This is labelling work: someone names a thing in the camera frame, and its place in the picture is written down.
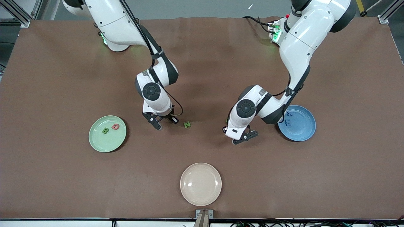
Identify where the brown table cover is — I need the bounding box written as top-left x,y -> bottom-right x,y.
0,16 -> 404,219

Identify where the blue plate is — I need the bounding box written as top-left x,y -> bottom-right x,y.
278,105 -> 316,142

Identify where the cream plate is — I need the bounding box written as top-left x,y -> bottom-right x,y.
180,162 -> 222,207

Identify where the light green plate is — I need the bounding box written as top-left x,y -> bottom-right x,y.
88,115 -> 127,153

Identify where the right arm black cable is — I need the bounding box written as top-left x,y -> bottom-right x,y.
120,0 -> 183,117

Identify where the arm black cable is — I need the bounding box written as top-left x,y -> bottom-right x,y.
273,71 -> 292,96
120,0 -> 183,117

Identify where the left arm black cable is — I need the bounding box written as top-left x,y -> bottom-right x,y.
273,71 -> 292,96

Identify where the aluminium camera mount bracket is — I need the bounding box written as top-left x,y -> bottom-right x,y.
195,209 -> 213,227

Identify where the black cable bundle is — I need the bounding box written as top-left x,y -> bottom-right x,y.
230,218 -> 404,227

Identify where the black base power cable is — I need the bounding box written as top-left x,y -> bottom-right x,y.
243,16 -> 272,33

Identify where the aluminium frame profile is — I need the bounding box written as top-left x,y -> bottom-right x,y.
379,0 -> 404,24
0,0 -> 43,28

